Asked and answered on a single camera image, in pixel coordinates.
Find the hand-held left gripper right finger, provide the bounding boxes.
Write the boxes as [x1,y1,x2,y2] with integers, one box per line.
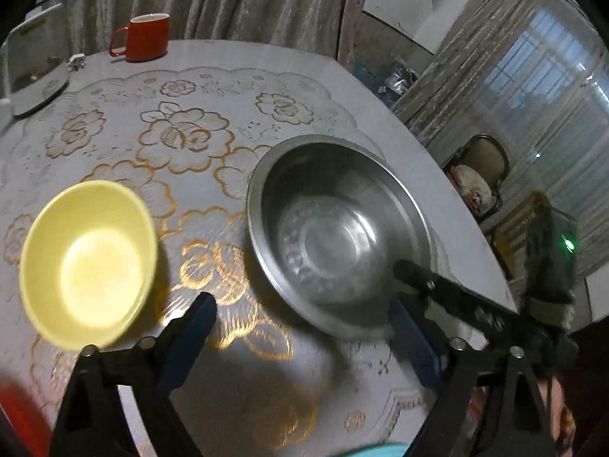
[387,297,560,457]

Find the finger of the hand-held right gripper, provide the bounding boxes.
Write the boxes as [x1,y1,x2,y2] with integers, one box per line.
[394,259,529,348]

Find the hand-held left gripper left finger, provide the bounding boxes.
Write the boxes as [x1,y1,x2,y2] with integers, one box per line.
[50,291,218,457]

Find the teal plastic plate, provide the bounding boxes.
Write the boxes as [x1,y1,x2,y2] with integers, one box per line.
[345,443,410,457]

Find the yellow plastic bowl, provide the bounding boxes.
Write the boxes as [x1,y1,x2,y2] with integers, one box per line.
[19,180,159,354]

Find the stainless steel bowl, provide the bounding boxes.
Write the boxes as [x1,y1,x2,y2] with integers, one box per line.
[246,134,438,341]

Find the red bowl pink inside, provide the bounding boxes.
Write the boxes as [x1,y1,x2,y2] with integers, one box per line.
[0,381,34,443]

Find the light wooden slatted chair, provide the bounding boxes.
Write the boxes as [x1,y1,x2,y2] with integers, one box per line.
[490,190,553,277]

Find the sheer white curtain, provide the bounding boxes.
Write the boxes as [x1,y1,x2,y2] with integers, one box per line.
[428,0,609,277]

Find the dark upholstered armchair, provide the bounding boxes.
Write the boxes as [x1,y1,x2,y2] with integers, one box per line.
[442,134,510,224]

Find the barred window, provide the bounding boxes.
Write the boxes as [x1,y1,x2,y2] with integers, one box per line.
[485,29,600,120]

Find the floral lace table mat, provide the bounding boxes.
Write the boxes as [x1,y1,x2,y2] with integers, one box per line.
[0,67,419,448]

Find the narrow beige velvet curtain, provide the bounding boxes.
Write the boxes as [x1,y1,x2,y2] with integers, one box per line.
[390,0,538,148]

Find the plastic bags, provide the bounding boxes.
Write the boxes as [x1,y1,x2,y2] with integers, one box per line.
[376,59,419,101]

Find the red mug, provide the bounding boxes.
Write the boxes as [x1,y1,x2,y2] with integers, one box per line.
[109,13,171,62]

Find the white electric kettle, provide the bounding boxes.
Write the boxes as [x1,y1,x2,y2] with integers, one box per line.
[0,3,71,120]

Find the wide beige velvet curtain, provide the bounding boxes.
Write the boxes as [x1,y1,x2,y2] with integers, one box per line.
[43,0,376,58]

